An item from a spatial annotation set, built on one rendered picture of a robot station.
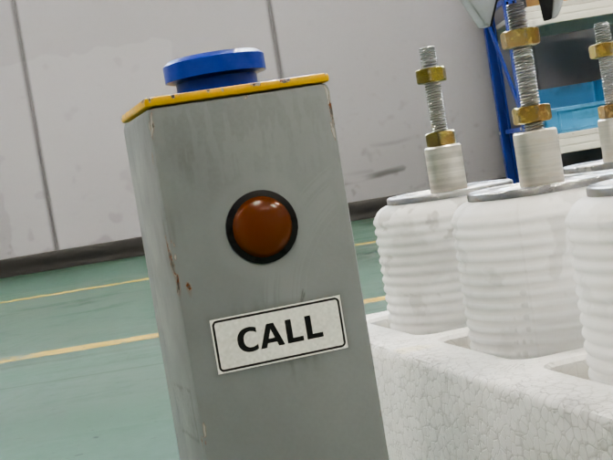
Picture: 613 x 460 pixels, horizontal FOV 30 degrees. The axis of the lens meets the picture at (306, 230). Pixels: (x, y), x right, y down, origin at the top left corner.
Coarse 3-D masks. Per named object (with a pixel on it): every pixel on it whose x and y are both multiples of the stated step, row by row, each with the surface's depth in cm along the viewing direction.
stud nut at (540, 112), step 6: (516, 108) 57; (522, 108) 56; (528, 108) 56; (534, 108) 56; (540, 108) 56; (546, 108) 56; (516, 114) 57; (522, 114) 56; (528, 114) 56; (534, 114) 56; (540, 114) 56; (546, 114) 56; (516, 120) 57; (522, 120) 56; (528, 120) 56; (534, 120) 56; (540, 120) 56
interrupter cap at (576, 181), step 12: (576, 180) 54; (588, 180) 54; (600, 180) 54; (480, 192) 59; (492, 192) 55; (504, 192) 54; (516, 192) 54; (528, 192) 54; (540, 192) 53; (552, 192) 53
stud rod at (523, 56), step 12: (516, 12) 56; (516, 24) 56; (516, 48) 57; (528, 48) 56; (516, 60) 57; (528, 60) 56; (516, 72) 57; (528, 72) 56; (528, 84) 56; (528, 96) 56
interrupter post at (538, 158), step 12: (528, 132) 56; (540, 132) 56; (552, 132) 56; (516, 144) 57; (528, 144) 56; (540, 144) 56; (552, 144) 56; (516, 156) 57; (528, 156) 56; (540, 156) 56; (552, 156) 56; (528, 168) 56; (540, 168) 56; (552, 168) 56; (528, 180) 56; (540, 180) 56; (552, 180) 56; (564, 180) 57
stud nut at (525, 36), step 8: (504, 32) 56; (512, 32) 56; (520, 32) 56; (528, 32) 56; (536, 32) 56; (504, 40) 56; (512, 40) 56; (520, 40) 56; (528, 40) 56; (536, 40) 56; (504, 48) 57
